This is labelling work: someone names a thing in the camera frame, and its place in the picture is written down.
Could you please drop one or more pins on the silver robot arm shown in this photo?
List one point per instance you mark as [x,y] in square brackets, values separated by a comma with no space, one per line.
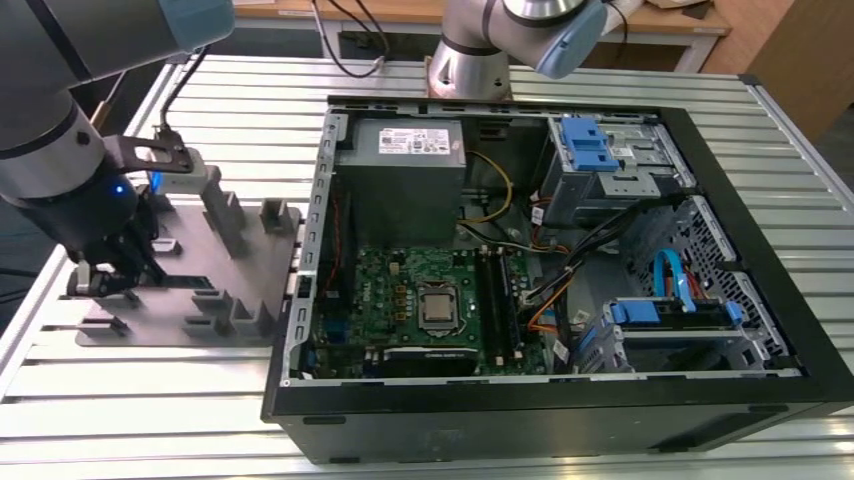
[40,125]

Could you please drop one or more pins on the grey parts rack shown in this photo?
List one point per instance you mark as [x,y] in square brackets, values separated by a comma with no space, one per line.
[187,240]

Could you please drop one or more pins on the grey power supply unit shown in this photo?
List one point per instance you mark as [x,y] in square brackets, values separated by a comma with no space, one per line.
[400,200]

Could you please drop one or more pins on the green motherboard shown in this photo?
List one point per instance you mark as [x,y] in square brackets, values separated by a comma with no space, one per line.
[400,265]

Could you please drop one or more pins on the CPU socket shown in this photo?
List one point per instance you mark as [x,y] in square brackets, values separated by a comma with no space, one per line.
[441,286]

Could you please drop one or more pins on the silver CPU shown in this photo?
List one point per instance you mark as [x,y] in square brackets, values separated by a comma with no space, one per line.
[439,306]

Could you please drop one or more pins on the black graphics card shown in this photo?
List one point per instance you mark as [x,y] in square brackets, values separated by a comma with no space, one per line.
[427,362]

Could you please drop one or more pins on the black PC case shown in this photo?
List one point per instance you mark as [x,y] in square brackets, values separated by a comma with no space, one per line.
[467,425]

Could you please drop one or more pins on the blue drive latch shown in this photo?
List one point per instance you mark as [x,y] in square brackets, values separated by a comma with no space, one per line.
[587,145]

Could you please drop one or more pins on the blue bay clip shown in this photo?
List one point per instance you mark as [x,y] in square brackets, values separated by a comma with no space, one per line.
[590,350]

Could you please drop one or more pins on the metal drive cage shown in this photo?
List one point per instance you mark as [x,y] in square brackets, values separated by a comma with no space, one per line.
[627,190]

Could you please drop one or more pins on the blue disk carrier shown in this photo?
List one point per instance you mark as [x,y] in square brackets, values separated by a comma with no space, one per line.
[634,315]

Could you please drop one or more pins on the metal disk bay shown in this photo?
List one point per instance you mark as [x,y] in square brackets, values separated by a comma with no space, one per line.
[681,340]

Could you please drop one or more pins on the wooden cabinet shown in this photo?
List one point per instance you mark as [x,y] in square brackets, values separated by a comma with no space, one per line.
[801,60]

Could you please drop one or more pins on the black camera bracket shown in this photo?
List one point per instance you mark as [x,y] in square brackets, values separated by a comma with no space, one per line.
[116,147]

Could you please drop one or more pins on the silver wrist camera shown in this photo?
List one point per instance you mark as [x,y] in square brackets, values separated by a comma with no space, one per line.
[194,180]

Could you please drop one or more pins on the wooden desk white frame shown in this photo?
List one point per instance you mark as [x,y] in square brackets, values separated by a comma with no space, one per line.
[280,7]
[667,25]

